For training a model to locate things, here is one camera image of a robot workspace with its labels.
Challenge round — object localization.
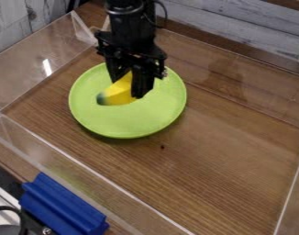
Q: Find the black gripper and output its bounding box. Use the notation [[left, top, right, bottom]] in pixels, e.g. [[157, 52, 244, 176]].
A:
[[95, 8, 167, 98]]

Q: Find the yellow toy banana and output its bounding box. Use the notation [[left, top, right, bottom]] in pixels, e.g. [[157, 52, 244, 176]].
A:
[[98, 72, 137, 106]]

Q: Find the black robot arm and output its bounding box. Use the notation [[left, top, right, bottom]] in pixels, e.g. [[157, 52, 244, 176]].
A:
[[95, 0, 167, 98]]

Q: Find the green round plate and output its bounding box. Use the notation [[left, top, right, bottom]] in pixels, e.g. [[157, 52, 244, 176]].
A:
[[69, 63, 188, 139]]

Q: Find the blue plastic clamp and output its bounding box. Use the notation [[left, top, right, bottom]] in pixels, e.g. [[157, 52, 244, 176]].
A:
[[21, 173, 110, 235]]

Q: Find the clear acrylic corner bracket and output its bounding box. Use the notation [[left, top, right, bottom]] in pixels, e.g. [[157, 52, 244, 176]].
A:
[[71, 11, 111, 47]]

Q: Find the clear acrylic tray wall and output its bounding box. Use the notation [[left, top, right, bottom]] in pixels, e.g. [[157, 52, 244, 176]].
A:
[[0, 113, 194, 235]]

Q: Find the black cable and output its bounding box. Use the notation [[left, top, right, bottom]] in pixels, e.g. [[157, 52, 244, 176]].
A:
[[0, 205, 27, 235]]

